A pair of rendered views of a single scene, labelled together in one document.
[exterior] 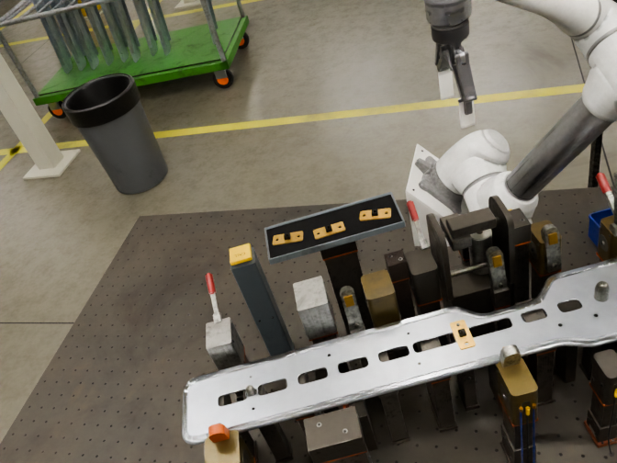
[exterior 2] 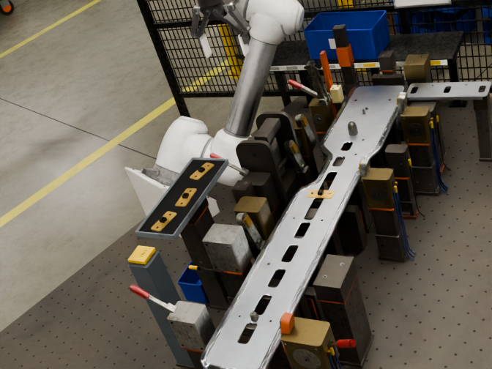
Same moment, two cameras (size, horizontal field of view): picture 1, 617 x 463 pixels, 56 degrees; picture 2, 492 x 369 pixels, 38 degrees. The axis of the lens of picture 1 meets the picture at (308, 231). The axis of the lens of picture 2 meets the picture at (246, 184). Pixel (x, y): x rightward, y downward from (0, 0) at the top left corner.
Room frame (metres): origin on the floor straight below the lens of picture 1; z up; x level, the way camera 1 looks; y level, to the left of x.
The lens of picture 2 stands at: (0.08, 1.36, 2.35)
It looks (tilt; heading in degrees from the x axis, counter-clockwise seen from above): 34 degrees down; 303
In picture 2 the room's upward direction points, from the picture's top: 19 degrees counter-clockwise
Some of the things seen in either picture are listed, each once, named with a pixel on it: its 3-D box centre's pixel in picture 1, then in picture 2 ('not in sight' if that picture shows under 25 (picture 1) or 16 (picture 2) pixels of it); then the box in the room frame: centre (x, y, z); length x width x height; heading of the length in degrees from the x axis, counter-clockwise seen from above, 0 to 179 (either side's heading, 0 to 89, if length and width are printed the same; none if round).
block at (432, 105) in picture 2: not in sight; (430, 139); (0.64, -0.80, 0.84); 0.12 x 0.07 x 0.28; 177
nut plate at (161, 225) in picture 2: (287, 236); (163, 220); (1.23, 0.06, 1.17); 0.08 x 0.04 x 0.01; 77
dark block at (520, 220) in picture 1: (517, 275); not in sight; (1.07, -0.51, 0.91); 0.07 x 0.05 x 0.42; 177
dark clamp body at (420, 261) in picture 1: (426, 305); (266, 222); (1.09, -0.25, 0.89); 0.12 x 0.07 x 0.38; 177
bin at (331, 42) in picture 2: not in sight; (347, 35); (1.01, -1.19, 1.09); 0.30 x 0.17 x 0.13; 172
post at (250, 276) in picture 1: (264, 310); (169, 311); (1.23, 0.19, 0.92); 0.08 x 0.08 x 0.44; 87
